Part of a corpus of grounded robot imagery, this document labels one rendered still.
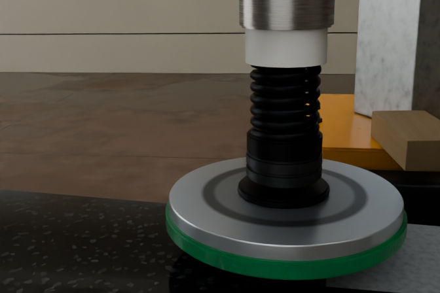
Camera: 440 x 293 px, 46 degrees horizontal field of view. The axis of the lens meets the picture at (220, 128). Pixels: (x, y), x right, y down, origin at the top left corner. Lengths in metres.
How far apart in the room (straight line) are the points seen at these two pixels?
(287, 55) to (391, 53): 0.70
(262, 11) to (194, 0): 6.13
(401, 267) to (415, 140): 0.39
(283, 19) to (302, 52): 0.03
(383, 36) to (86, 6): 5.99
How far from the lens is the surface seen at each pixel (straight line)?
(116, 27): 6.82
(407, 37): 1.08
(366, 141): 1.01
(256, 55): 0.44
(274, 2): 0.42
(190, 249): 0.44
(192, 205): 0.46
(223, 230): 0.42
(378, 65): 1.15
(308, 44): 0.43
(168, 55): 6.67
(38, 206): 0.65
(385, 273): 0.49
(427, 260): 0.52
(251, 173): 0.47
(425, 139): 0.87
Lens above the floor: 1.07
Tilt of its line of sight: 15 degrees down
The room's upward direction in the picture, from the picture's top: 1 degrees counter-clockwise
